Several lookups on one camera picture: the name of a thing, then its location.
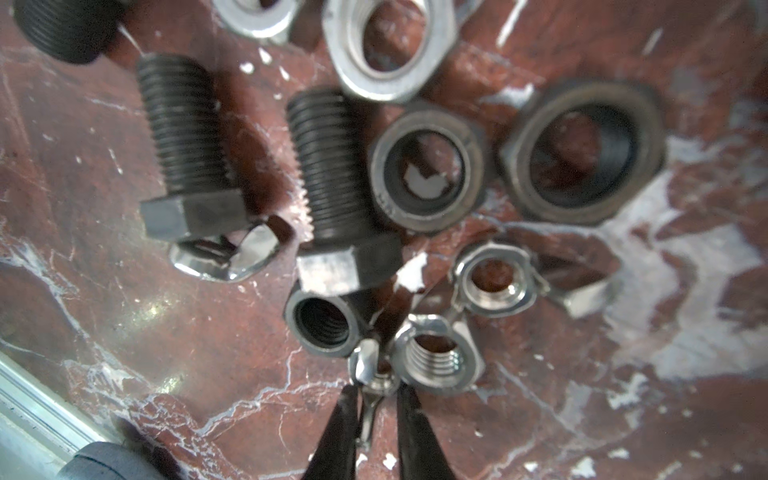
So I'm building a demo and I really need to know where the small black hex nut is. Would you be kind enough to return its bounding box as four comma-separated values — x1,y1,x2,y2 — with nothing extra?
283,282,375,358

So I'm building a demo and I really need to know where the silver wing nut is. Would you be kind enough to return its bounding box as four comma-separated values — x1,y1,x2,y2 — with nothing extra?
348,337,401,451

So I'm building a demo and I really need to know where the black hex bolt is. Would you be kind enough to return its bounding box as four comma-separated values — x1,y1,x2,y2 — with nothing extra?
286,87,403,297
136,53,249,243
12,0,131,65

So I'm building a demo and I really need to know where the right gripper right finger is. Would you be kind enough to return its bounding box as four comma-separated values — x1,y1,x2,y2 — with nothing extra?
397,384,456,480

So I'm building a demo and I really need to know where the silver hex nut threaded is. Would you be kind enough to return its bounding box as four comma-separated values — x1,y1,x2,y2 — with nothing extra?
389,310,486,396

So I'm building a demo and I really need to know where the large black hex nut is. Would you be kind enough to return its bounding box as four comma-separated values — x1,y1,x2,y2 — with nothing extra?
498,79,666,225

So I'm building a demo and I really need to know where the small silver flange nut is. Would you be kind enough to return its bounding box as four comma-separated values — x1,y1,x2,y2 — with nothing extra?
449,238,622,319

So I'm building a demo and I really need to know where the silver hex nut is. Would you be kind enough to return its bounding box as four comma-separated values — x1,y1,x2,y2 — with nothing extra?
322,1,459,104

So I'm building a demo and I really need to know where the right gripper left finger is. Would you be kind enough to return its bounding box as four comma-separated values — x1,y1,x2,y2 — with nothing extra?
301,385,359,480

